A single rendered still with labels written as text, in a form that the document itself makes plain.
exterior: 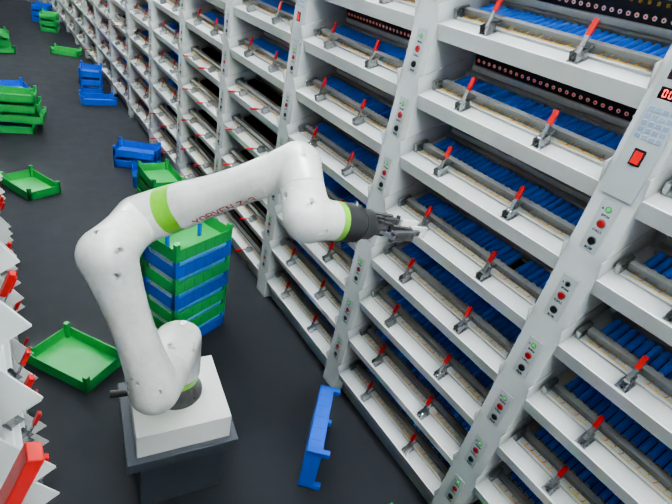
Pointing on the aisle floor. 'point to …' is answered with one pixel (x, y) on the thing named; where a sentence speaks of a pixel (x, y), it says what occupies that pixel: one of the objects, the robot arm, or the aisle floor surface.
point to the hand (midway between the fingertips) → (412, 228)
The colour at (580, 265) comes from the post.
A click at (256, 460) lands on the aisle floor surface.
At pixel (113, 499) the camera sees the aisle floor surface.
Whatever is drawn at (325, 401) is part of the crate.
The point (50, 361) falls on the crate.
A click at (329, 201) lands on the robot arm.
